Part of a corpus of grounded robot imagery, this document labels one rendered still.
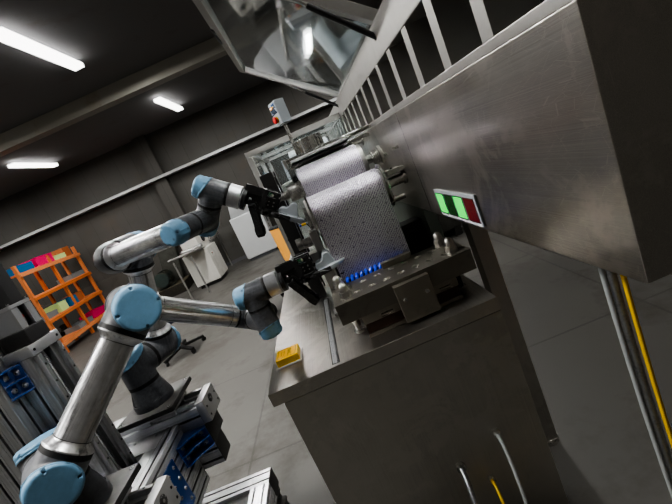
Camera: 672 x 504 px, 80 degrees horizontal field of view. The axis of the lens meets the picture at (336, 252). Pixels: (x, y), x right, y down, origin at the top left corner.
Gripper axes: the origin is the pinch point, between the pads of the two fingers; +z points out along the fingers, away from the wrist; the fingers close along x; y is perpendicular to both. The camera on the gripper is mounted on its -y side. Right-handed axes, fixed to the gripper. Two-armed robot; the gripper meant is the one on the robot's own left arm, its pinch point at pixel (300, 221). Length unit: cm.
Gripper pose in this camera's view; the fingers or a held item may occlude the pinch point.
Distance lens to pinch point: 132.0
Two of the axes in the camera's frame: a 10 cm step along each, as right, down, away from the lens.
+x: -0.8, -2.0, 9.8
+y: 2.8, -9.4, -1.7
